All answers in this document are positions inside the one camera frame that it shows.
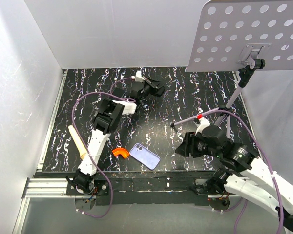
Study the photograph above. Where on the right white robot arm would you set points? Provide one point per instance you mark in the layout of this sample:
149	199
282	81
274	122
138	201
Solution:
245	174

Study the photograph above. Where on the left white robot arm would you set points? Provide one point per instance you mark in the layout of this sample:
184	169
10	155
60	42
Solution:
105	122

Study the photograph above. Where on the orange curved pipe piece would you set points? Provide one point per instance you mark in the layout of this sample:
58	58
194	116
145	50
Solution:
120	152

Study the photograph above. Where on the lavender phone case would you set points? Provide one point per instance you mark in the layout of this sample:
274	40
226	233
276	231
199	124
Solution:
144	156

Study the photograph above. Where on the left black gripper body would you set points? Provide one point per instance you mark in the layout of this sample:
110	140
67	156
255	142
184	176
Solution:
148	89

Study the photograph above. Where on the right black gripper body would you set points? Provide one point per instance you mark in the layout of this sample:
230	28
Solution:
199	147

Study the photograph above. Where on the black phone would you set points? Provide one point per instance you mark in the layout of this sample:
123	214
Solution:
159	91

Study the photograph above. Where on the perforated music stand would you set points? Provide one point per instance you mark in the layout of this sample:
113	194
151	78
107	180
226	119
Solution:
255	35

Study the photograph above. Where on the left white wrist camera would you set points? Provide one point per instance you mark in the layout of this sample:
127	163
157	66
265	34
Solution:
138	77

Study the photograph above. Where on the cream wooden pestle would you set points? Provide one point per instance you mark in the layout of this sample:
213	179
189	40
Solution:
78	142

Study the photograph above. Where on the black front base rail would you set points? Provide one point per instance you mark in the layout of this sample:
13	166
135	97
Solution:
133	187

